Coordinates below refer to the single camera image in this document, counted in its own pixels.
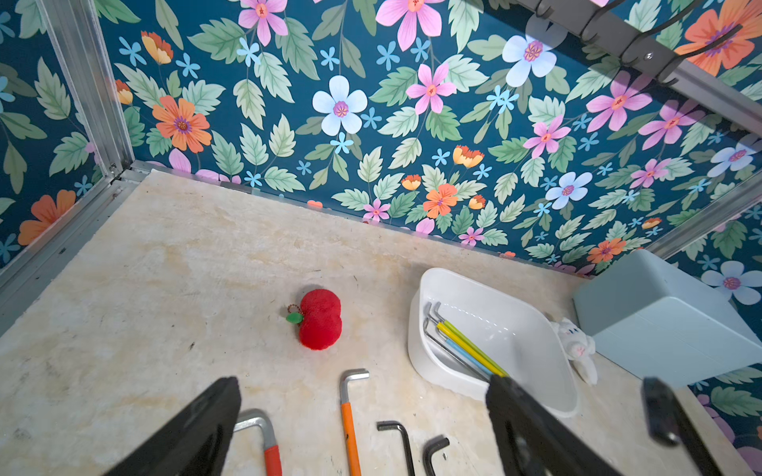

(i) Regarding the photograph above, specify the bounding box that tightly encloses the yellow handled hex key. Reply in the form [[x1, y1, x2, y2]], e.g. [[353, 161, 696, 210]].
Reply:
[[427, 301, 508, 380]]

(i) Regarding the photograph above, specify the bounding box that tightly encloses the thin black hex key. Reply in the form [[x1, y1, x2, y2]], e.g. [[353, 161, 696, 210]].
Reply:
[[376, 420, 416, 476]]

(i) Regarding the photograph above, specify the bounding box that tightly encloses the black hook rail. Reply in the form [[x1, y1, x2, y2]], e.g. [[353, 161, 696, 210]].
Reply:
[[520, 0, 761, 89]]

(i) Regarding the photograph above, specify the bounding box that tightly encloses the red plush apple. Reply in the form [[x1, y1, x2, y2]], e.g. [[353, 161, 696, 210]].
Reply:
[[287, 289, 343, 351]]

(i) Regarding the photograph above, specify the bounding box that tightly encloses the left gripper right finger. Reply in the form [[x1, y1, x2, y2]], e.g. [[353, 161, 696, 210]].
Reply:
[[485, 375, 619, 475]]

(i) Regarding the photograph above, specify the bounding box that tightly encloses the white storage box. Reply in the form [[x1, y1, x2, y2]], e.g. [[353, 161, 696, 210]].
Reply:
[[408, 268, 579, 418]]

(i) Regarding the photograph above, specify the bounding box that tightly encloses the light blue box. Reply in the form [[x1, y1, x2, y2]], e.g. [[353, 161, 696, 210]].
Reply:
[[573, 250, 761, 387]]

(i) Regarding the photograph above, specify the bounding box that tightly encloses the red handled hex key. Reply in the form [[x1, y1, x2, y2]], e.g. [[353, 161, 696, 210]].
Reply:
[[233, 409, 283, 476]]

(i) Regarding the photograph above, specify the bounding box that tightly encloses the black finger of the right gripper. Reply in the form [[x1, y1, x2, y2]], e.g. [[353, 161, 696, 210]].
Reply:
[[641, 377, 722, 476]]

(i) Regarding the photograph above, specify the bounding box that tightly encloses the medium black hex key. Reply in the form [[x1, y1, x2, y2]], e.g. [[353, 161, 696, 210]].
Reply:
[[423, 436, 450, 476]]

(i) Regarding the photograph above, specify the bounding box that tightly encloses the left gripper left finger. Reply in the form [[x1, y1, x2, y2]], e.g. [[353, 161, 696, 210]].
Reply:
[[107, 377, 241, 475]]

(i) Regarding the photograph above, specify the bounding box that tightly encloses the blue handled hex key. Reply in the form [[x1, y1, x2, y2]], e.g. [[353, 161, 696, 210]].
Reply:
[[446, 337, 492, 377]]

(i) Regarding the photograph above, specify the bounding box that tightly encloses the orange handled hex key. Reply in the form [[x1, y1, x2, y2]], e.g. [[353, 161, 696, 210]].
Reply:
[[339, 369, 370, 476]]

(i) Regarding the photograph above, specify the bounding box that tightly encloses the green handled hex key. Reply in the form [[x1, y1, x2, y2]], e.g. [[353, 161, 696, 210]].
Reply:
[[437, 321, 509, 377]]

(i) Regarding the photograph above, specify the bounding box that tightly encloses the white plush bunny toy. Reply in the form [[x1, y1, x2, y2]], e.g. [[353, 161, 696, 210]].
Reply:
[[550, 317, 598, 386]]

